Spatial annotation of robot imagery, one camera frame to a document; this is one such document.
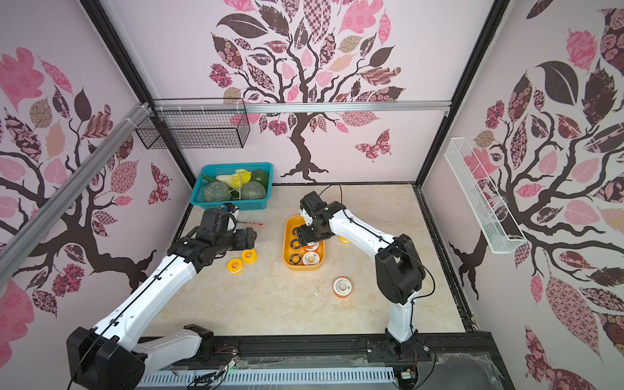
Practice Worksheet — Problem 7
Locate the black yellow tape roll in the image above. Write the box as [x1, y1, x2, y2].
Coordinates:
[290, 238, 302, 250]
[289, 253, 302, 266]

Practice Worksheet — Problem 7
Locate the orange white tape roll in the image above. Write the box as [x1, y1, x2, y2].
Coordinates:
[332, 276, 353, 299]
[303, 242, 319, 251]
[303, 251, 321, 266]

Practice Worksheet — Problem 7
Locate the yellow plastic storage box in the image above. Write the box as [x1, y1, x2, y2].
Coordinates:
[282, 215, 325, 271]

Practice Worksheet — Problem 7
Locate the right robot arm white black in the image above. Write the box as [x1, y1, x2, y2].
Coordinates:
[297, 192, 428, 358]

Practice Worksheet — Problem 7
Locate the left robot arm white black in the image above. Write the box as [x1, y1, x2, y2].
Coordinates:
[67, 203, 257, 389]

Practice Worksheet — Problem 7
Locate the green round melon left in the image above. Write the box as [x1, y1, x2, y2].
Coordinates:
[202, 181, 232, 202]

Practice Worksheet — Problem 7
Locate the green round melon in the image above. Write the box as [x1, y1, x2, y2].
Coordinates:
[202, 181, 232, 202]
[240, 180, 267, 200]

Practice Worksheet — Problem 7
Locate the yellow white cabbage toy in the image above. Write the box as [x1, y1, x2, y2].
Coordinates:
[216, 169, 252, 190]

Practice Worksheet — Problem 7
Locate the green round melon right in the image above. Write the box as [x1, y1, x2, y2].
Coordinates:
[240, 180, 267, 200]

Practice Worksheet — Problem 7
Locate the teal plastic basket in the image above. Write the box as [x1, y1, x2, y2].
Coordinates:
[190, 162, 273, 211]

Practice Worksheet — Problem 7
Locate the dark green avocado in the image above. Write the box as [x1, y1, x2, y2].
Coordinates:
[250, 169, 270, 190]

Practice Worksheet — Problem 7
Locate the black wire wall basket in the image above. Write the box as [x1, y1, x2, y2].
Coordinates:
[136, 98, 250, 150]

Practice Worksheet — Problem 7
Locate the white cable duct strip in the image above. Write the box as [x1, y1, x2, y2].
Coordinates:
[137, 367, 397, 389]

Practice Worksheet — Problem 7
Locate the white wire wall shelf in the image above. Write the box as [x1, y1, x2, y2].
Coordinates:
[444, 137, 528, 254]

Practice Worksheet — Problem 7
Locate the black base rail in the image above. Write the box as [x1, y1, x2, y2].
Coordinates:
[92, 332, 515, 390]

